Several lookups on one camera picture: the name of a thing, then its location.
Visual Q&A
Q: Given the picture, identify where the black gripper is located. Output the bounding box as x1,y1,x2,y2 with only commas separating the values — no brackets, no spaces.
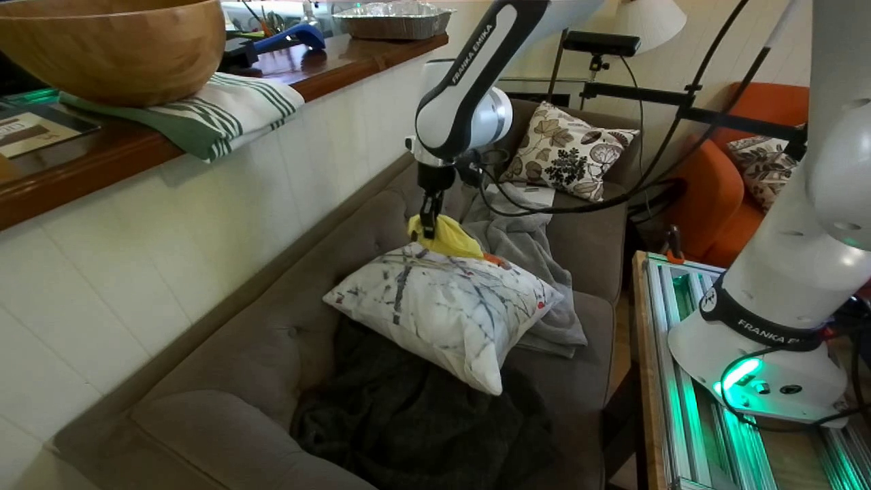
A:
414,160,456,242

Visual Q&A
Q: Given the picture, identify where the yellow bag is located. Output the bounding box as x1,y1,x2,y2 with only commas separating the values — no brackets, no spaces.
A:
402,212,486,265

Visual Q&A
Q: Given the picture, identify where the wooden counter top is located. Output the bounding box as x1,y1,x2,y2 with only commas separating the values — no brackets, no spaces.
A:
0,33,452,233

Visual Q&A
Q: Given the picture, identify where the white pillow with branch print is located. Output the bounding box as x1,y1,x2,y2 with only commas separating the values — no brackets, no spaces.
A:
320,240,567,401

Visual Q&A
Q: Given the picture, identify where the light grey blanket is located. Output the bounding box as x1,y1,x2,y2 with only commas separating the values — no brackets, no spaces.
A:
456,180,590,360

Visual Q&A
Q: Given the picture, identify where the brown floral pillow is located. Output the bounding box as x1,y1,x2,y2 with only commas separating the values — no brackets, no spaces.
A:
497,97,642,203

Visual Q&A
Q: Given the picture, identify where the dark brown blanket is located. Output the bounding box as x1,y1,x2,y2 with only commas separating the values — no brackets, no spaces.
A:
289,311,567,490

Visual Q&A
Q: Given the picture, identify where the silver foil tray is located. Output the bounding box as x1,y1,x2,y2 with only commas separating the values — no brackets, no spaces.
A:
331,0,454,44

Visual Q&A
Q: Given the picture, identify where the grey tufted sofa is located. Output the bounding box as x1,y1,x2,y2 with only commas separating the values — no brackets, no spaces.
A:
51,92,642,490

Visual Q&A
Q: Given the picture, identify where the blue object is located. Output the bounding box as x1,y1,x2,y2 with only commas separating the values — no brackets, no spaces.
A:
251,21,326,61

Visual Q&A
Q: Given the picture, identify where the green striped white towel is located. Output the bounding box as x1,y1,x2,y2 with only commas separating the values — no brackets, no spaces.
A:
56,70,308,164

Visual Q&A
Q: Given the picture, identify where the orange armchair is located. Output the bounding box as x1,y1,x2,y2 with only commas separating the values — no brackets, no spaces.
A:
670,80,812,269

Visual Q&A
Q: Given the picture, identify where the white lamp shade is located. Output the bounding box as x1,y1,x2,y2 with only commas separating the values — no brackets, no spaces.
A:
593,0,688,55

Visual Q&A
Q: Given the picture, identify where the patterned pillow on armchair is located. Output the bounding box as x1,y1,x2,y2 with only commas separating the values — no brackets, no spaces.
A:
725,134,801,212

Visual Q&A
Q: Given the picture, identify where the large wooden bowl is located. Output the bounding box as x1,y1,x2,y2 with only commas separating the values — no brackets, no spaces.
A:
0,0,229,110

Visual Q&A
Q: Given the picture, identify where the book under glass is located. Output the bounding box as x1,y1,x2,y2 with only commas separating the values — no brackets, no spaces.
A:
0,103,89,167

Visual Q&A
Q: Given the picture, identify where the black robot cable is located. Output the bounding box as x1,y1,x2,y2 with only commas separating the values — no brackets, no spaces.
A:
466,0,801,218

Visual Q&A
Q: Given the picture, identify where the black camera boom stand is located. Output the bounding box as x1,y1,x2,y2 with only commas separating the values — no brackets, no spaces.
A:
492,26,812,153

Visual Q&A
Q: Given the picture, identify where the aluminium frame robot table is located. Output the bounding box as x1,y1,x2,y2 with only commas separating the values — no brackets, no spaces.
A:
631,251,871,490

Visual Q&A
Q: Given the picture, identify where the black base cable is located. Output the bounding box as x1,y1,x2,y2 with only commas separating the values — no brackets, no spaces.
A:
716,344,869,429

